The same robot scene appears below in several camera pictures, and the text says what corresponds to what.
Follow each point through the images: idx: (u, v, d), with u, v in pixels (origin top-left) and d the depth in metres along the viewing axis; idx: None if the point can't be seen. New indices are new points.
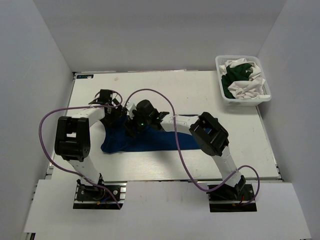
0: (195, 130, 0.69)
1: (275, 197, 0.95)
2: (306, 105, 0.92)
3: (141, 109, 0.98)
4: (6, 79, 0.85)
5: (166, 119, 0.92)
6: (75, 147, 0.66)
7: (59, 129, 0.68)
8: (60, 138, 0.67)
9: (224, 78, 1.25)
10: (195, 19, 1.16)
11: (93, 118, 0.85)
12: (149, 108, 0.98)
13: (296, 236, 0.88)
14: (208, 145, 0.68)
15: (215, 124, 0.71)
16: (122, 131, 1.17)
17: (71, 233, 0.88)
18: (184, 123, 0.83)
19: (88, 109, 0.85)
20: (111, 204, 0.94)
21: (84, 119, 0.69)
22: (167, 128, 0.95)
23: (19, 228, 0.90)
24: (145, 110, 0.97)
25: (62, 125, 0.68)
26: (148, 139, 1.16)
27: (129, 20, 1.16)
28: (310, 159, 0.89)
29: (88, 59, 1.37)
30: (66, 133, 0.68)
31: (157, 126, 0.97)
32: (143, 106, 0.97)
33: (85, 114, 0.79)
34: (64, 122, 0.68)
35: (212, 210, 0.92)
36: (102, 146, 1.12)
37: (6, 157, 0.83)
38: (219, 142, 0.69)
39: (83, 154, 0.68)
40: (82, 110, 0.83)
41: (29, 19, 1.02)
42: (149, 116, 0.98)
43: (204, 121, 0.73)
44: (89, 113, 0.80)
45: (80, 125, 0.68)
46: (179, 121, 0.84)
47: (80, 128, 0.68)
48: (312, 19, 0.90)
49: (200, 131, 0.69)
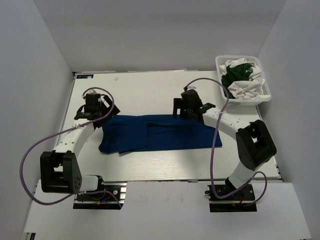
0: (243, 136, 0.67)
1: (275, 197, 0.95)
2: (306, 105, 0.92)
3: (185, 97, 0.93)
4: (6, 79, 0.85)
5: (210, 112, 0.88)
6: (64, 186, 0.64)
7: (44, 169, 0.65)
8: (48, 178, 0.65)
9: (224, 78, 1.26)
10: (195, 19, 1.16)
11: (80, 141, 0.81)
12: (193, 96, 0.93)
13: (296, 236, 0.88)
14: (250, 156, 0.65)
15: (267, 137, 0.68)
16: (123, 132, 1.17)
17: (71, 233, 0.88)
18: (231, 123, 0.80)
19: (73, 132, 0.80)
20: (111, 204, 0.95)
21: (68, 155, 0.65)
22: (207, 122, 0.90)
23: (19, 228, 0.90)
24: (188, 98, 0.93)
25: (46, 164, 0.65)
26: (151, 140, 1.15)
27: (129, 20, 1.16)
28: (310, 159, 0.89)
29: (89, 59, 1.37)
30: (52, 171, 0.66)
31: (198, 116, 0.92)
32: (188, 93, 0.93)
33: (70, 144, 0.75)
34: (47, 161, 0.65)
35: (212, 210, 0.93)
36: (100, 146, 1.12)
37: (6, 158, 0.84)
38: (264, 157, 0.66)
39: (74, 190, 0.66)
40: (67, 135, 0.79)
41: (29, 18, 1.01)
42: (193, 105, 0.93)
43: (254, 130, 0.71)
44: (74, 139, 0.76)
45: (65, 162, 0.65)
46: (225, 121, 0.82)
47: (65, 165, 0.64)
48: (313, 19, 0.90)
49: (247, 139, 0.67)
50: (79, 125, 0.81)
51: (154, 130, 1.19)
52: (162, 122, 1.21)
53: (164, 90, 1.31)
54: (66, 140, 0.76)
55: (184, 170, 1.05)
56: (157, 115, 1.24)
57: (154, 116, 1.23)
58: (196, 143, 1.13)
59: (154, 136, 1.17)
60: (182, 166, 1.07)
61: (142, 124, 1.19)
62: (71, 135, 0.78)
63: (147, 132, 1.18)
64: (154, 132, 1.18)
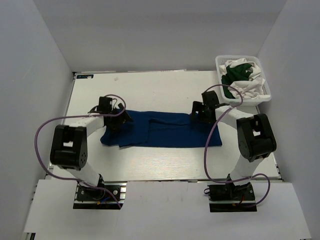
0: (242, 123, 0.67)
1: (276, 197, 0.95)
2: (306, 105, 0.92)
3: (204, 96, 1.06)
4: (6, 79, 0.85)
5: (222, 107, 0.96)
6: (70, 156, 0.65)
7: (55, 138, 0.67)
8: (57, 146, 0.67)
9: (224, 78, 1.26)
10: (195, 19, 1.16)
11: (92, 126, 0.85)
12: (211, 95, 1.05)
13: (296, 236, 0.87)
14: (248, 144, 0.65)
15: (268, 130, 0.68)
16: (125, 126, 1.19)
17: (71, 233, 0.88)
18: (236, 115, 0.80)
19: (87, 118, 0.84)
20: (111, 204, 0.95)
21: (81, 128, 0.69)
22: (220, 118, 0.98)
23: (18, 228, 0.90)
24: (206, 95, 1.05)
25: (58, 134, 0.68)
26: (151, 137, 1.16)
27: (129, 20, 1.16)
28: (310, 159, 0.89)
29: (89, 59, 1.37)
30: (62, 142, 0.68)
31: (211, 112, 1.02)
32: (206, 92, 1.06)
33: (83, 123, 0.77)
34: (60, 131, 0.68)
35: (212, 210, 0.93)
36: (101, 137, 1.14)
37: (6, 158, 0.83)
38: (262, 149, 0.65)
39: (79, 165, 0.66)
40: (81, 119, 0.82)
41: (29, 18, 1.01)
42: (209, 102, 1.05)
43: (257, 122, 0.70)
44: (87, 122, 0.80)
45: (77, 134, 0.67)
46: (233, 113, 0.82)
47: (77, 136, 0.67)
48: (312, 20, 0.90)
49: (247, 127, 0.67)
50: (92, 115, 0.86)
51: (155, 127, 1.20)
52: (163, 119, 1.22)
53: (163, 90, 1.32)
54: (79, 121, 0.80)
55: (184, 170, 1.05)
56: (158, 112, 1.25)
57: (156, 113, 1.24)
58: (195, 142, 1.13)
59: (155, 133, 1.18)
60: (182, 166, 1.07)
61: (144, 121, 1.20)
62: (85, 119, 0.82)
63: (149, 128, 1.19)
64: (155, 129, 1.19)
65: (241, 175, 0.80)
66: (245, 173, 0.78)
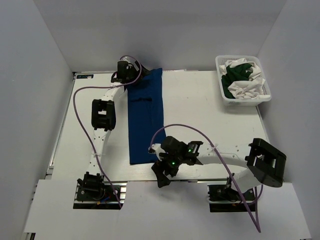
0: (257, 165, 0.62)
1: (276, 197, 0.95)
2: (306, 105, 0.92)
3: (169, 149, 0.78)
4: (6, 79, 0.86)
5: (202, 151, 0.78)
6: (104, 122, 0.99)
7: (94, 108, 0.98)
8: (95, 116, 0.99)
9: (224, 78, 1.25)
10: (195, 19, 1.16)
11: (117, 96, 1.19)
12: (174, 142, 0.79)
13: (296, 236, 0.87)
14: (275, 178, 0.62)
15: (271, 149, 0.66)
16: (141, 83, 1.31)
17: (71, 233, 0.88)
18: (232, 155, 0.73)
19: (112, 89, 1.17)
20: (111, 204, 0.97)
21: (111, 102, 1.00)
22: (205, 161, 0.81)
23: (18, 229, 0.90)
24: (172, 147, 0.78)
25: (95, 106, 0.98)
26: (131, 117, 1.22)
27: (129, 20, 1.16)
28: (310, 159, 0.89)
29: (89, 59, 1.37)
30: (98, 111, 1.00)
31: (192, 159, 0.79)
32: (168, 143, 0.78)
33: (110, 96, 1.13)
34: (97, 103, 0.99)
35: (212, 210, 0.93)
36: None
37: (6, 158, 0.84)
38: (281, 169, 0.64)
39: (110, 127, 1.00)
40: (108, 91, 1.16)
41: (28, 18, 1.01)
42: (179, 151, 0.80)
43: (256, 148, 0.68)
44: (113, 94, 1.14)
45: (109, 106, 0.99)
46: (226, 153, 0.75)
47: (109, 108, 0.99)
48: (313, 19, 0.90)
49: (262, 164, 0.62)
50: (115, 86, 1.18)
51: (145, 104, 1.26)
52: (153, 110, 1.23)
53: (163, 90, 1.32)
54: (108, 93, 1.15)
55: (185, 170, 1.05)
56: (161, 101, 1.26)
57: (159, 101, 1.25)
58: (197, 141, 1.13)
59: (139, 106, 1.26)
60: (182, 166, 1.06)
61: (145, 94, 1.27)
62: (111, 91, 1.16)
63: (132, 112, 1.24)
64: (134, 119, 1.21)
65: (247, 186, 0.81)
66: (250, 183, 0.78)
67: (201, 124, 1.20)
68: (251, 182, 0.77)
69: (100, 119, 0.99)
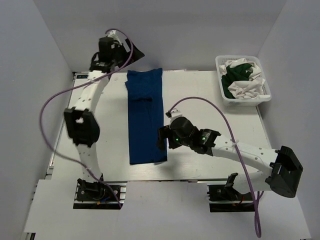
0: (282, 175, 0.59)
1: (276, 198, 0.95)
2: (306, 105, 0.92)
3: (181, 130, 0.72)
4: (6, 79, 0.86)
5: (219, 143, 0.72)
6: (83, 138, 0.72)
7: (67, 121, 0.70)
8: (71, 127, 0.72)
9: (224, 78, 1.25)
10: (195, 19, 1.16)
11: (98, 95, 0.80)
12: (189, 126, 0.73)
13: (297, 236, 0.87)
14: (292, 192, 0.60)
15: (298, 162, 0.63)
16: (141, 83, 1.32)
17: (71, 233, 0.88)
18: (255, 157, 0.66)
19: (90, 87, 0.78)
20: (111, 204, 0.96)
21: (89, 112, 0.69)
22: (217, 154, 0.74)
23: (18, 229, 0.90)
24: (185, 131, 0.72)
25: (68, 116, 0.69)
26: (131, 117, 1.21)
27: (129, 20, 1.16)
28: (310, 159, 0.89)
29: (89, 59, 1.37)
30: (72, 122, 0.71)
31: (203, 147, 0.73)
32: (182, 125, 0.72)
33: (87, 101, 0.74)
34: (69, 113, 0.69)
35: (212, 210, 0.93)
36: (128, 73, 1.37)
37: (6, 158, 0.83)
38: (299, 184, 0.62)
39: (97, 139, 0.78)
40: (84, 90, 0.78)
41: (28, 18, 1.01)
42: (192, 137, 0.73)
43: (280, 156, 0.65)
44: (91, 97, 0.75)
45: (85, 118, 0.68)
46: (248, 154, 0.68)
47: (87, 121, 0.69)
48: (312, 20, 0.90)
49: (287, 176, 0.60)
50: (95, 80, 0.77)
51: (145, 104, 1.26)
52: (152, 110, 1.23)
53: (163, 91, 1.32)
54: (84, 96, 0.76)
55: (185, 170, 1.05)
56: (161, 101, 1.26)
57: (159, 101, 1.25)
58: None
59: (139, 106, 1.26)
60: (183, 167, 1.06)
61: (146, 94, 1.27)
62: (88, 91, 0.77)
63: (132, 112, 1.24)
64: (134, 119, 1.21)
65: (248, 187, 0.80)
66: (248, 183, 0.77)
67: (201, 124, 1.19)
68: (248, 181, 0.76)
69: (79, 132, 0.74)
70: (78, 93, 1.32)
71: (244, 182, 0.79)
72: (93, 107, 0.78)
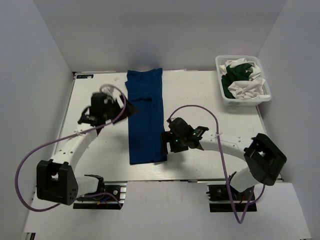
0: (252, 156, 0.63)
1: (276, 198, 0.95)
2: (307, 105, 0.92)
3: (175, 128, 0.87)
4: (6, 79, 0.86)
5: (206, 136, 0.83)
6: (56, 194, 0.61)
7: (39, 178, 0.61)
8: (43, 184, 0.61)
9: (224, 78, 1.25)
10: (195, 19, 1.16)
11: (81, 148, 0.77)
12: (181, 124, 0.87)
13: (296, 236, 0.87)
14: (266, 175, 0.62)
15: (273, 147, 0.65)
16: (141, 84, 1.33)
17: (71, 233, 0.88)
18: (233, 145, 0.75)
19: (75, 139, 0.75)
20: (111, 204, 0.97)
21: (66, 166, 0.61)
22: (206, 147, 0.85)
23: (18, 229, 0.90)
24: (178, 127, 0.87)
25: (42, 173, 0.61)
26: (131, 117, 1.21)
27: (129, 20, 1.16)
28: (310, 159, 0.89)
29: (89, 59, 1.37)
30: (47, 179, 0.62)
31: (194, 143, 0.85)
32: (175, 123, 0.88)
33: (69, 154, 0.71)
34: (43, 169, 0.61)
35: (212, 210, 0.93)
36: (128, 73, 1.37)
37: (6, 158, 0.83)
38: (278, 169, 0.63)
39: (68, 201, 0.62)
40: (67, 143, 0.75)
41: (28, 19, 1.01)
42: (184, 133, 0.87)
43: (258, 144, 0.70)
44: (73, 149, 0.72)
45: (60, 175, 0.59)
46: (226, 142, 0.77)
47: (62, 179, 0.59)
48: (312, 20, 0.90)
49: (258, 157, 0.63)
50: (81, 132, 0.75)
51: (145, 103, 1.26)
52: (152, 110, 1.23)
53: (163, 91, 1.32)
54: (65, 148, 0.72)
55: (185, 170, 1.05)
56: (161, 101, 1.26)
57: (159, 101, 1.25)
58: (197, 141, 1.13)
59: (139, 106, 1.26)
60: (182, 167, 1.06)
61: (145, 94, 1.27)
62: (72, 143, 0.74)
63: None
64: (134, 119, 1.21)
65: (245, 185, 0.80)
66: (247, 182, 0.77)
67: (201, 124, 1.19)
68: (247, 180, 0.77)
69: (52, 190, 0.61)
70: (77, 93, 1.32)
71: (244, 182, 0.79)
72: (73, 160, 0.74)
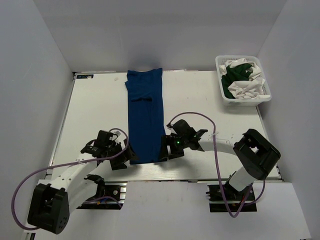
0: (240, 149, 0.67)
1: (276, 198, 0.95)
2: (307, 105, 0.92)
3: (177, 129, 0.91)
4: (6, 79, 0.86)
5: (204, 137, 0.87)
6: (48, 221, 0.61)
7: (33, 201, 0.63)
8: (36, 210, 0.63)
9: (224, 78, 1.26)
10: (195, 19, 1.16)
11: (79, 178, 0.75)
12: (184, 126, 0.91)
13: (296, 236, 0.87)
14: (257, 168, 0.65)
15: (264, 142, 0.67)
16: (141, 84, 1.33)
17: (71, 233, 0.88)
18: (226, 141, 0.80)
19: (76, 166, 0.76)
20: (111, 204, 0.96)
21: (62, 193, 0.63)
22: (205, 147, 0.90)
23: (18, 228, 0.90)
24: (180, 129, 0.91)
25: (37, 198, 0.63)
26: (131, 118, 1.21)
27: (129, 20, 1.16)
28: (310, 159, 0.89)
29: (89, 60, 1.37)
30: (41, 204, 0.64)
31: (195, 144, 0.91)
32: (178, 125, 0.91)
33: (67, 181, 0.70)
34: (39, 195, 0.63)
35: (212, 210, 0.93)
36: (128, 72, 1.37)
37: (6, 158, 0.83)
38: (270, 164, 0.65)
39: (56, 230, 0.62)
40: (67, 170, 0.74)
41: (28, 19, 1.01)
42: (186, 134, 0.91)
43: (250, 139, 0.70)
44: (72, 178, 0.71)
45: (55, 200, 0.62)
46: (221, 139, 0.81)
47: (56, 203, 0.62)
48: (312, 19, 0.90)
49: (247, 151, 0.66)
50: (82, 161, 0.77)
51: (145, 104, 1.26)
52: (152, 111, 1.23)
53: (163, 91, 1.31)
54: (64, 175, 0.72)
55: (185, 170, 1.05)
56: (161, 101, 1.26)
57: (159, 101, 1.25)
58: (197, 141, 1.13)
59: (139, 106, 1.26)
60: (183, 167, 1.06)
61: (146, 94, 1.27)
62: (71, 170, 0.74)
63: (131, 112, 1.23)
64: (133, 119, 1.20)
65: (243, 183, 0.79)
66: (246, 180, 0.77)
67: (201, 124, 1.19)
68: (245, 178, 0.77)
69: (42, 216, 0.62)
70: (78, 93, 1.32)
71: (242, 182, 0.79)
72: (71, 188, 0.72)
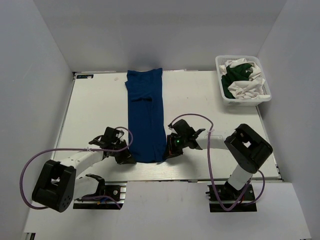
0: (232, 142, 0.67)
1: (276, 198, 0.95)
2: (307, 105, 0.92)
3: (178, 128, 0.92)
4: (6, 80, 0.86)
5: (201, 134, 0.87)
6: (53, 197, 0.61)
7: (42, 175, 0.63)
8: (43, 184, 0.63)
9: (224, 78, 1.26)
10: (195, 19, 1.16)
11: (86, 163, 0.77)
12: (184, 125, 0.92)
13: (296, 236, 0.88)
14: (248, 160, 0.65)
15: (255, 136, 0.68)
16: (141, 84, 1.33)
17: (71, 233, 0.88)
18: (219, 136, 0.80)
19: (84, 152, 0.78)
20: (111, 204, 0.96)
21: (71, 169, 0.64)
22: (203, 146, 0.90)
23: (18, 229, 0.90)
24: (180, 128, 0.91)
25: (46, 173, 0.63)
26: (130, 118, 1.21)
27: (129, 20, 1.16)
28: (310, 159, 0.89)
29: (89, 60, 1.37)
30: (49, 180, 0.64)
31: (193, 143, 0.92)
32: (178, 124, 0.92)
33: (76, 161, 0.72)
34: (48, 169, 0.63)
35: (212, 210, 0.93)
36: (128, 72, 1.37)
37: (6, 158, 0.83)
38: (261, 156, 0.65)
39: (60, 208, 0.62)
40: (75, 153, 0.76)
41: (28, 19, 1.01)
42: (186, 134, 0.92)
43: (242, 134, 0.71)
44: (80, 159, 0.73)
45: (64, 175, 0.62)
46: (215, 135, 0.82)
47: (64, 179, 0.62)
48: (312, 20, 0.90)
49: (238, 144, 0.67)
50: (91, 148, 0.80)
51: (145, 104, 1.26)
52: (152, 111, 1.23)
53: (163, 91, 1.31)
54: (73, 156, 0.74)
55: (184, 170, 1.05)
56: (161, 100, 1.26)
57: (159, 101, 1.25)
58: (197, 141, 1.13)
59: (139, 106, 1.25)
60: (182, 167, 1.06)
61: (146, 94, 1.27)
62: (80, 154, 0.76)
63: (131, 112, 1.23)
64: (133, 119, 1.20)
65: (241, 181, 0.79)
66: (243, 177, 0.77)
67: (201, 124, 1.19)
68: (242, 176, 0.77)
69: (49, 191, 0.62)
70: (78, 93, 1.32)
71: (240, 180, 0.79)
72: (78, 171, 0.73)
